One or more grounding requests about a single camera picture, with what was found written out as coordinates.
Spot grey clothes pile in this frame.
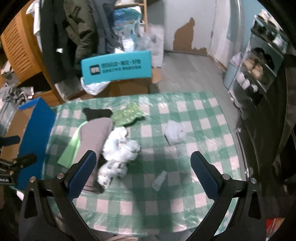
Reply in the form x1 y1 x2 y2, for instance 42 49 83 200
1 61 35 106

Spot blue cardboard storage box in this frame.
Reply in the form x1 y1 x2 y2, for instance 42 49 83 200
1 97 56 190

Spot metal shoe rack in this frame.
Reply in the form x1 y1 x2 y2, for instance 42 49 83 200
228 9 290 111

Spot white plastic bag bundle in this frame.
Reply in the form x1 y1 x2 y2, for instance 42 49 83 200
97 126 141 189

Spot black sock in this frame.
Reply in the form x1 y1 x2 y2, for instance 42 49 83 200
82 108 113 121

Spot grey green cloth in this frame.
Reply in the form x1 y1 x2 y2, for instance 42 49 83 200
58 118 113 193

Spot white plastic bag under box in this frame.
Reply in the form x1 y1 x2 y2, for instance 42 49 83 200
80 77 110 96

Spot hanging dark jackets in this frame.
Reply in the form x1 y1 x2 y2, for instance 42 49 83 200
40 1 119 84

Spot wooden louvered cabinet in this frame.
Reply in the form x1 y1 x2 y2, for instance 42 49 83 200
1 2 64 106

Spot light blue trash bin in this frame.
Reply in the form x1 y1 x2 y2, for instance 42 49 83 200
223 52 243 90

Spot grey fuzzy sock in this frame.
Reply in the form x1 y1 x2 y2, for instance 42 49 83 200
164 120 186 146

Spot small grey wrapper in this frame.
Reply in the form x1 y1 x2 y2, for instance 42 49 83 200
152 171 167 192

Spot blue white plastic bags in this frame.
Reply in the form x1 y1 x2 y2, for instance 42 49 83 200
113 6 165 68

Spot teal shoe box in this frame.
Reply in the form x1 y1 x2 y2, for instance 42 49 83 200
81 51 152 85

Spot green white checkered tablecloth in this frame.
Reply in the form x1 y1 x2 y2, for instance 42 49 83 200
44 92 242 237

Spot green sparkly cloth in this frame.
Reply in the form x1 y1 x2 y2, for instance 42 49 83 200
110 102 144 128

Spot brown cardboard box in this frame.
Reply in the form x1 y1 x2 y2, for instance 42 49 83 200
68 68 162 100

